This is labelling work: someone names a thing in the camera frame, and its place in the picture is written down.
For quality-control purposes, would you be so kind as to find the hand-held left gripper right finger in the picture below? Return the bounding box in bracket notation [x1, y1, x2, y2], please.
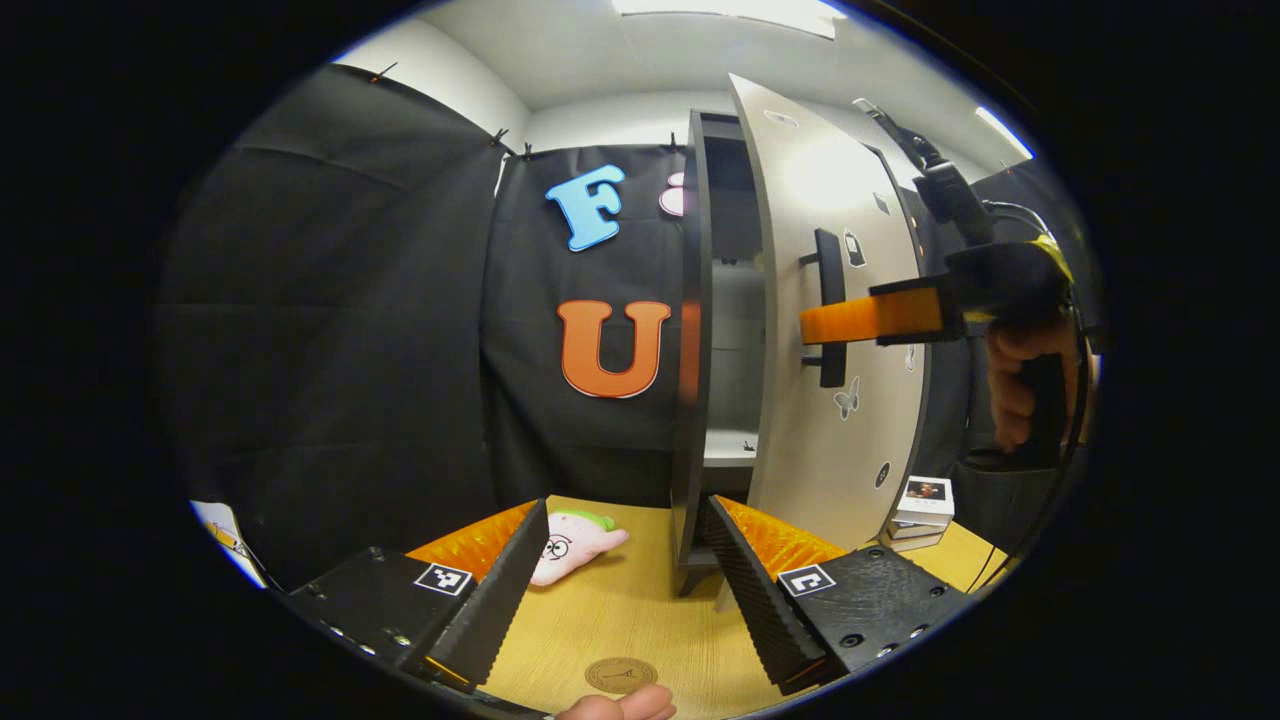
[706, 495, 973, 696]

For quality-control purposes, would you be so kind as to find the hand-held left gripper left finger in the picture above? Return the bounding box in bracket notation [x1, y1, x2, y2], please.
[283, 498, 550, 693]

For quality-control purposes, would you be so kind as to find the ceiling light panel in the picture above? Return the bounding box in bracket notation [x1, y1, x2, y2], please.
[612, 0, 849, 41]
[975, 105, 1036, 161]

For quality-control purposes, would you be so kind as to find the pink plush toy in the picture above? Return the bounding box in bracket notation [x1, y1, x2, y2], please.
[528, 509, 630, 588]

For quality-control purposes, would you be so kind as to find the dark grey cabinet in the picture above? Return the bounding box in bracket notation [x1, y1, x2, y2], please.
[668, 108, 771, 599]

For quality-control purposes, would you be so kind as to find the white photo box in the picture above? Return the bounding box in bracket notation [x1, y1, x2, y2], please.
[893, 476, 956, 528]

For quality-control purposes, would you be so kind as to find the black door handle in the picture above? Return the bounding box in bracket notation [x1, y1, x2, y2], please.
[798, 228, 849, 389]

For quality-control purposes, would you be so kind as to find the round brown coaster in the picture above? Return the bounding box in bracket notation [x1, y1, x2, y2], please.
[584, 656, 660, 695]

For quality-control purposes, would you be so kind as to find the grey cabinet door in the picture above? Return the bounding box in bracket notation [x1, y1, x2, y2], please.
[728, 73, 931, 551]

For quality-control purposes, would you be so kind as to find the white cabinet shelf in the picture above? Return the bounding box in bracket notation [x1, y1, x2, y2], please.
[703, 430, 758, 469]

